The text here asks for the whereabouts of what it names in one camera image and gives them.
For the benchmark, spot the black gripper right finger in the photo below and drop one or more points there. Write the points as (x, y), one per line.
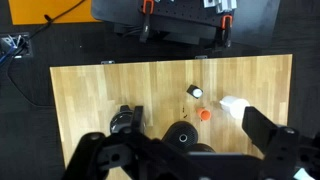
(286, 152)

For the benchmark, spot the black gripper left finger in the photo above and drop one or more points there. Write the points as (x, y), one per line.
(97, 154)

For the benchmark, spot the small black bottle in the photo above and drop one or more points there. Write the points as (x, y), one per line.
(195, 91)

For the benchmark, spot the white plastic cup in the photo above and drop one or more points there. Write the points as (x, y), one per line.
(234, 106)

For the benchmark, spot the small orange cup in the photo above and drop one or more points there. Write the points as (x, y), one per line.
(203, 114)

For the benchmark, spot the black coffee machine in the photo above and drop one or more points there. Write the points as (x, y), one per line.
(183, 137)

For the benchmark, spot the right orange black clamp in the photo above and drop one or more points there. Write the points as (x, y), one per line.
(226, 25)

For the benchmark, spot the orange black clamp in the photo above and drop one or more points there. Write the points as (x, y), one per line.
(147, 10)
(226, 25)

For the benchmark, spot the left orange black clamp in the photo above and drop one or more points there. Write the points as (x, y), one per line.
(147, 10)

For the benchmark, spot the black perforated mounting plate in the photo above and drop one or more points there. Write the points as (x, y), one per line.
(206, 12)

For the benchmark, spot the floor power outlet box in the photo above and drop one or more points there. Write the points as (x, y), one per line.
(17, 45)

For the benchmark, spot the orange floor mat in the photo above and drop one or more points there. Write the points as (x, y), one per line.
(29, 12)

